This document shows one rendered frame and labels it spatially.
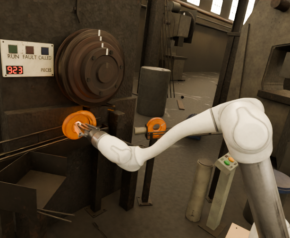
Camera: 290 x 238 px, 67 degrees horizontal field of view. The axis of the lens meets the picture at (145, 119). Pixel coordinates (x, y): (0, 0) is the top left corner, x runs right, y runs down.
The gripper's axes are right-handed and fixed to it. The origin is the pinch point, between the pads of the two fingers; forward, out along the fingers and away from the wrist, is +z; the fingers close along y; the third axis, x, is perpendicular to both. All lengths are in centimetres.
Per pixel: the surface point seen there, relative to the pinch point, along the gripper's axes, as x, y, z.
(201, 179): -42, 78, -48
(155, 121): -9, 64, -6
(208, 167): -31, 80, -50
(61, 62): 30.7, -2.7, 13.3
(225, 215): -81, 108, -66
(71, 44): 40.6, 2.8, 13.4
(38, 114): -0.5, -11.7, 21.0
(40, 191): -23.5, -26.7, -15.2
